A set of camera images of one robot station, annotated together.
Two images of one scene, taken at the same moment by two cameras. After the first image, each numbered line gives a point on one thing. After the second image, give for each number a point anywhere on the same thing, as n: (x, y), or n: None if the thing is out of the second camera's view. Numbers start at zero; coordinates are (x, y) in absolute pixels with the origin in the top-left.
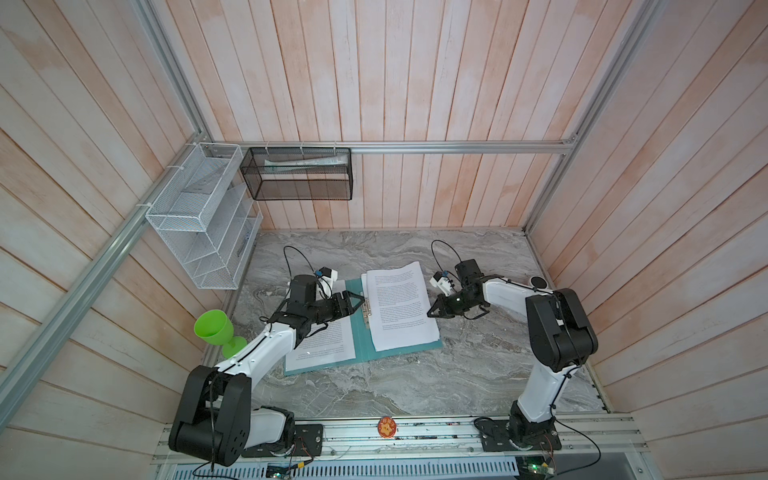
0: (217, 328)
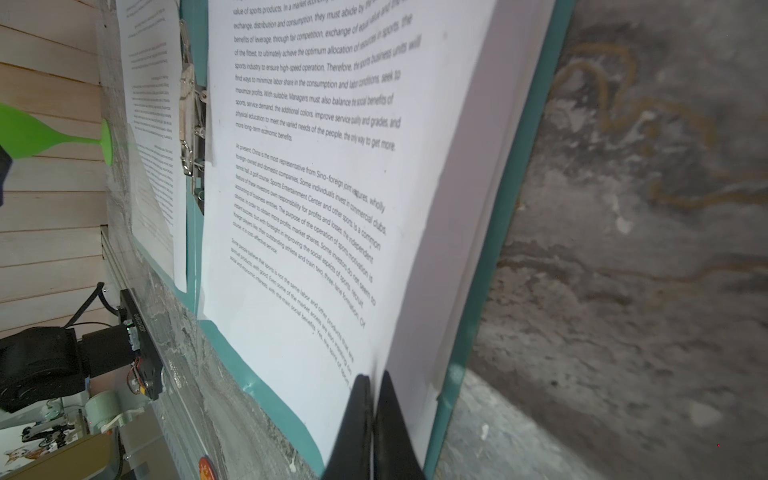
0: (23, 135)
